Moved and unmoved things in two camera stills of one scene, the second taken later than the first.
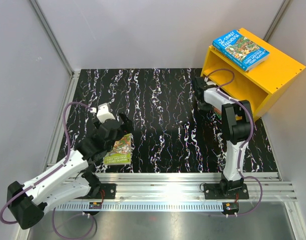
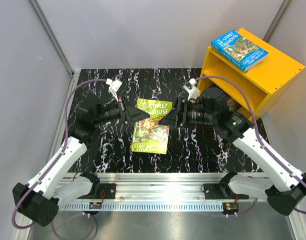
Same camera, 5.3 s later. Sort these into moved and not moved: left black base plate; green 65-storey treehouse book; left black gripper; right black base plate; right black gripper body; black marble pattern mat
Moved: green 65-storey treehouse book; left black gripper; right black gripper body
Not moved: left black base plate; right black base plate; black marble pattern mat
